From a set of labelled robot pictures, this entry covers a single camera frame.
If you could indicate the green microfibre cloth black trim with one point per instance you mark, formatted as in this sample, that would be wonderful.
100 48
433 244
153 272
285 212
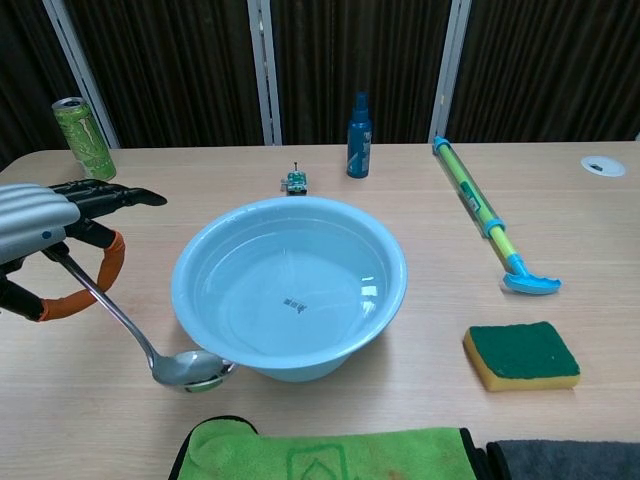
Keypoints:
325 456

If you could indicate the green and blue water pump toy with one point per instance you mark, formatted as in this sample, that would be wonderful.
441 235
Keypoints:
475 200

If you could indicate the green energy drink can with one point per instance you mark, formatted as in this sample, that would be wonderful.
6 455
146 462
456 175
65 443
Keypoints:
85 141

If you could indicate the small green toy tank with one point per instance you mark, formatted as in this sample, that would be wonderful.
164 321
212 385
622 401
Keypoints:
296 182

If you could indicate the yellow sponge with green scourer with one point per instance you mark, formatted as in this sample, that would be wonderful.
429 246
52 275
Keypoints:
522 356

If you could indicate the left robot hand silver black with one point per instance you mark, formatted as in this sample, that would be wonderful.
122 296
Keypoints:
35 220

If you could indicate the dark grey cloth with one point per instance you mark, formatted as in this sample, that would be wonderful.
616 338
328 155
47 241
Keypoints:
565 459

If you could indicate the grey metal partition post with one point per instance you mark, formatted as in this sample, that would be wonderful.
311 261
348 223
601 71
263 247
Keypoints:
80 70
447 70
263 70

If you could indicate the light blue plastic basin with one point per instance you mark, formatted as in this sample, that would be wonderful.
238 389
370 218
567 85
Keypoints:
288 290

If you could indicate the dark blue spray bottle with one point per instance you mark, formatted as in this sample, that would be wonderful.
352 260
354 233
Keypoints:
359 141

